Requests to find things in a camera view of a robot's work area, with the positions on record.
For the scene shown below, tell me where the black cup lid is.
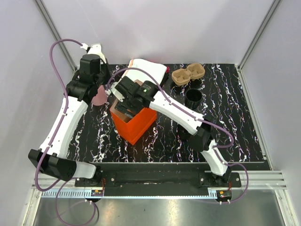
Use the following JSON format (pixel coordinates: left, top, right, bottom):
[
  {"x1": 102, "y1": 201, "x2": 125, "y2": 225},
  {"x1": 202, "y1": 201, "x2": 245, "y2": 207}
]
[{"x1": 177, "y1": 124, "x2": 191, "y2": 140}]

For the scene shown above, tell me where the orange paper bag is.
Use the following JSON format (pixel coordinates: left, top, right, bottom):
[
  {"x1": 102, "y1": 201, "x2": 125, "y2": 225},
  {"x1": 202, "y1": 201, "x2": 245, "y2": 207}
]
[{"x1": 111, "y1": 108, "x2": 157, "y2": 145}]

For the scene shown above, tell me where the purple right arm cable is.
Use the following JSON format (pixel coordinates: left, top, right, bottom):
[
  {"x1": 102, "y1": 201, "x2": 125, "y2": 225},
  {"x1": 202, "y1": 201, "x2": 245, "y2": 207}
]
[{"x1": 104, "y1": 67, "x2": 250, "y2": 203}]

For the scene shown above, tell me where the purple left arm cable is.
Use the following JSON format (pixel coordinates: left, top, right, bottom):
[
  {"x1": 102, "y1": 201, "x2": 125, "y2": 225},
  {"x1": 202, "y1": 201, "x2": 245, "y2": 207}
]
[{"x1": 34, "y1": 39, "x2": 101, "y2": 226}]

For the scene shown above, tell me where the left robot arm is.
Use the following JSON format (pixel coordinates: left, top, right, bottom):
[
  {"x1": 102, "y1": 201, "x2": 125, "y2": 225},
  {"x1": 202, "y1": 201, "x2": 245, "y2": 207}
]
[{"x1": 28, "y1": 53, "x2": 110, "y2": 186}]

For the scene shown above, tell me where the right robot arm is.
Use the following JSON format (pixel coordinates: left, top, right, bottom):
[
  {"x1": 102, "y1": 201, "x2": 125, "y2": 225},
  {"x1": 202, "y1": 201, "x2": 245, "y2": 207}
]
[{"x1": 111, "y1": 76, "x2": 231, "y2": 187}]

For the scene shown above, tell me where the pink holder cup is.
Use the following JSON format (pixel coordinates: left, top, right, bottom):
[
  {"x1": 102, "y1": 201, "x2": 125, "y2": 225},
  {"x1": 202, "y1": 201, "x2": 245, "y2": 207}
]
[{"x1": 91, "y1": 85, "x2": 108, "y2": 106}]

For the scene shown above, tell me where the black cloth under napkins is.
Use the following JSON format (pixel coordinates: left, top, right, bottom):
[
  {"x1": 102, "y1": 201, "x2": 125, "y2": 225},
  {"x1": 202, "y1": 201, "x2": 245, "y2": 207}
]
[{"x1": 160, "y1": 67, "x2": 170, "y2": 87}]

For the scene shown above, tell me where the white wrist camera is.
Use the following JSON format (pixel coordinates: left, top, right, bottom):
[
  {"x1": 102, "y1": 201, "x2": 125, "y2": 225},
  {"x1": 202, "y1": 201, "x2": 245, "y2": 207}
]
[
  {"x1": 80, "y1": 43, "x2": 107, "y2": 64},
  {"x1": 105, "y1": 82, "x2": 124, "y2": 102}
]

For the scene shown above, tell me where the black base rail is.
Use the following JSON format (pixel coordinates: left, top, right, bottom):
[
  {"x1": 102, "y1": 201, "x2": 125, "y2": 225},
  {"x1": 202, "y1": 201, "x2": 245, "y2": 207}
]
[{"x1": 75, "y1": 162, "x2": 242, "y2": 199}]

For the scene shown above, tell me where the black tall coffee cup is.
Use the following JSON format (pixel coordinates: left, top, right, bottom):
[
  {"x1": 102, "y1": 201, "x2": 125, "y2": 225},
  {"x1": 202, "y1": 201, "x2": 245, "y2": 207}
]
[{"x1": 184, "y1": 89, "x2": 202, "y2": 110}]

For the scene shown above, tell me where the stack of white napkins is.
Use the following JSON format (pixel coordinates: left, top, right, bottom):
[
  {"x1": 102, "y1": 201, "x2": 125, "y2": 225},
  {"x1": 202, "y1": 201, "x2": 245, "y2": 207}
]
[{"x1": 110, "y1": 58, "x2": 168, "y2": 95}]

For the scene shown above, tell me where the brown pulp cup carrier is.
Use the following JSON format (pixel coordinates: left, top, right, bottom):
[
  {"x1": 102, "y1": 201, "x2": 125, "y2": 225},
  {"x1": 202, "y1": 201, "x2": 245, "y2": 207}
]
[{"x1": 110, "y1": 99, "x2": 135, "y2": 123}]

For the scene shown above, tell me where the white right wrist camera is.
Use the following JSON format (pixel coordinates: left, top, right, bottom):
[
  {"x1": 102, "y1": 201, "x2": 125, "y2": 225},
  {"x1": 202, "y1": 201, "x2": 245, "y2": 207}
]
[{"x1": 105, "y1": 82, "x2": 124, "y2": 102}]

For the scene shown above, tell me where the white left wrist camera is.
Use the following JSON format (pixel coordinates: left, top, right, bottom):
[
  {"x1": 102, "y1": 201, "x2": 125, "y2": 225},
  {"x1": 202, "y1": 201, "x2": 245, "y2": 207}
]
[{"x1": 80, "y1": 43, "x2": 107, "y2": 64}]

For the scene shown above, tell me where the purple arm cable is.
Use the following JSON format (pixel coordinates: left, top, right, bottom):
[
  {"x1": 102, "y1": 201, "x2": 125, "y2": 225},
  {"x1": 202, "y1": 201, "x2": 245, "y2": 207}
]
[
  {"x1": 34, "y1": 39, "x2": 101, "y2": 226},
  {"x1": 104, "y1": 67, "x2": 250, "y2": 203}
]

